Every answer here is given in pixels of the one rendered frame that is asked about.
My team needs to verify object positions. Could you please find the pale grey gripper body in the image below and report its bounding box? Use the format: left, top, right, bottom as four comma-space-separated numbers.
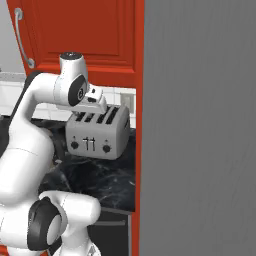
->
70, 95, 109, 116

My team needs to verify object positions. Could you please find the silver curved cupboard handle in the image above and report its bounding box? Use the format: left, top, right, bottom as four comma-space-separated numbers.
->
13, 7, 36, 70

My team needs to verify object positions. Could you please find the red cabinet side panel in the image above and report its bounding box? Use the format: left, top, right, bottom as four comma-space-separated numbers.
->
130, 0, 146, 256

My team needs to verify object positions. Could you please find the grey fridge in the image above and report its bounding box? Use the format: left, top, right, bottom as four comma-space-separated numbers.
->
139, 0, 256, 256

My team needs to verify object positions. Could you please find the white wall socket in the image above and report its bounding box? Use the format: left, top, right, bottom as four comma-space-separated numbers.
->
120, 92, 136, 115

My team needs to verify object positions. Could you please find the black dishwasher front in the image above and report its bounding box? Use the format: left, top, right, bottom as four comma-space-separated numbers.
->
87, 209, 133, 256

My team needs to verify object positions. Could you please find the dark dishwasher handle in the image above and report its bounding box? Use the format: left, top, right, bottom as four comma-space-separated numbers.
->
94, 219, 128, 227

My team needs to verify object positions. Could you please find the silver four-slot toaster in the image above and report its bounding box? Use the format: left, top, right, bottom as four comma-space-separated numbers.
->
64, 103, 131, 161

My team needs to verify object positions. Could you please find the red cupboard door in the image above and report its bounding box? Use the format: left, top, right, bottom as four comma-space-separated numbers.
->
6, 0, 139, 90

